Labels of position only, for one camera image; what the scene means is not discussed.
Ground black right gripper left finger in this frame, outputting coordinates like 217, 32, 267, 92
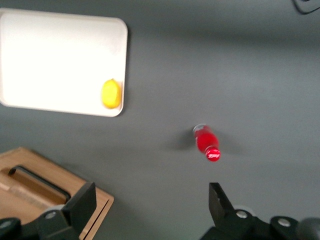
22, 181, 98, 240

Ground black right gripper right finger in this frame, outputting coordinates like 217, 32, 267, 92
199, 182, 276, 240

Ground wooden drawer cabinet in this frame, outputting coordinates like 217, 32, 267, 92
0, 146, 115, 240

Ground red drink bottle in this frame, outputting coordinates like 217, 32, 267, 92
192, 122, 222, 163

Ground black floor cable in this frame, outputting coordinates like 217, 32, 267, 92
291, 0, 320, 15

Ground yellow lemon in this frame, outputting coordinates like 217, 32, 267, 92
100, 78, 123, 110

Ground beige plastic tray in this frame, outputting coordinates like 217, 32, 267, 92
0, 7, 129, 118

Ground wooden drawer with black handle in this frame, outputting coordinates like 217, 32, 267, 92
0, 149, 110, 240

